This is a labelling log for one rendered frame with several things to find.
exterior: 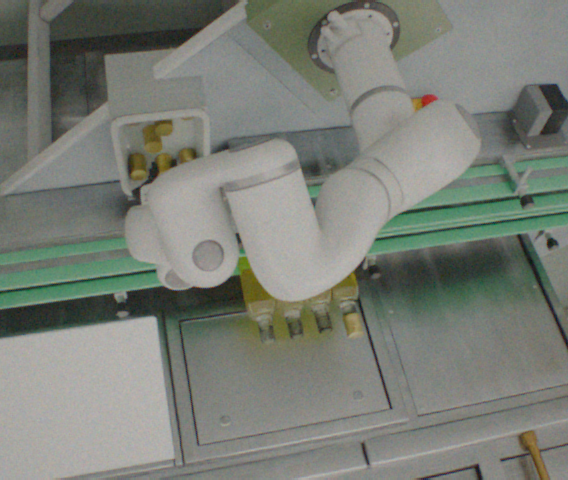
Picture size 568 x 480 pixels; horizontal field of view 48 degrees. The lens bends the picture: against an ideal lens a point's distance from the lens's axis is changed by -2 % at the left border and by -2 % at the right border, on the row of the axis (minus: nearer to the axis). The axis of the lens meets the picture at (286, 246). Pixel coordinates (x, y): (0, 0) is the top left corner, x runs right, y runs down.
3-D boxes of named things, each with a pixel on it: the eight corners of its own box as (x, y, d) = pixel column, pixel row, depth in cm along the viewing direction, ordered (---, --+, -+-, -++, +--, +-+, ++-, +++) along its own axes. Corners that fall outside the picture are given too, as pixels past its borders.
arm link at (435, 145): (307, 187, 80) (413, 111, 71) (370, 148, 100) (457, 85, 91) (352, 251, 80) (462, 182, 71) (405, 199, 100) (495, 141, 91)
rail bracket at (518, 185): (493, 161, 140) (517, 211, 133) (506, 138, 134) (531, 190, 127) (510, 159, 141) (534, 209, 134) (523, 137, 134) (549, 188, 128)
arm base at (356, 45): (290, 32, 103) (311, 104, 95) (353, -17, 97) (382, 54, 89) (345, 77, 114) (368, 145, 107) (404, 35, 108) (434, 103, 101)
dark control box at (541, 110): (511, 109, 146) (526, 137, 142) (524, 84, 140) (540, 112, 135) (542, 106, 148) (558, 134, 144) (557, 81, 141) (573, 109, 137)
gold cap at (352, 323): (351, 310, 131) (357, 330, 128) (362, 313, 133) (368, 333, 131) (338, 318, 132) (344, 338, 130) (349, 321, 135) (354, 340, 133)
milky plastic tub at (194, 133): (120, 164, 134) (124, 198, 129) (105, 85, 115) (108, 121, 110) (204, 155, 137) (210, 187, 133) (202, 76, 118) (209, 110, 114)
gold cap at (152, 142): (141, 125, 123) (143, 142, 121) (160, 123, 124) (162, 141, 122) (142, 137, 126) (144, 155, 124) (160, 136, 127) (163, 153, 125)
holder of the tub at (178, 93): (124, 178, 138) (127, 208, 134) (106, 84, 115) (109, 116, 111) (204, 169, 142) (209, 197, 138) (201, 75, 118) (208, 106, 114)
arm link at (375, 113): (332, 117, 99) (359, 204, 91) (400, 64, 92) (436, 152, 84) (370, 139, 105) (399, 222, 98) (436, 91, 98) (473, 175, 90)
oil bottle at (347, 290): (308, 228, 147) (332, 313, 136) (311, 214, 142) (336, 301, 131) (333, 225, 148) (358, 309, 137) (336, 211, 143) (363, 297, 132)
